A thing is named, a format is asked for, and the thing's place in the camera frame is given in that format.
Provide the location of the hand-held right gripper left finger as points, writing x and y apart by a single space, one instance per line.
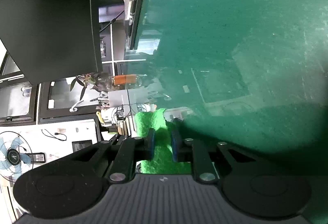
151 143

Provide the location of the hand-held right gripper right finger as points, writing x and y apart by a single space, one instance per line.
175 146

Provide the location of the bright green cleaning cloth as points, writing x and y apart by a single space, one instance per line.
160 124

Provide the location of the grey desk organizer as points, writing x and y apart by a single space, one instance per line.
119 98

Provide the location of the orange jar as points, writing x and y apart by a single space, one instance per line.
123 79

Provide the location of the potted plant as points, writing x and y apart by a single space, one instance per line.
85 80

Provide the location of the black power adapter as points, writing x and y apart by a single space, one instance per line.
37 157

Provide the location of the dark grey monitor stand base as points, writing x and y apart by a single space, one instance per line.
141 21

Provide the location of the black pen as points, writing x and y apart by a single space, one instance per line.
132 12

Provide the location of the white fan with blue blades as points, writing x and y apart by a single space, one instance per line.
14 157

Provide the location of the black curved monitor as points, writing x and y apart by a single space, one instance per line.
46 14

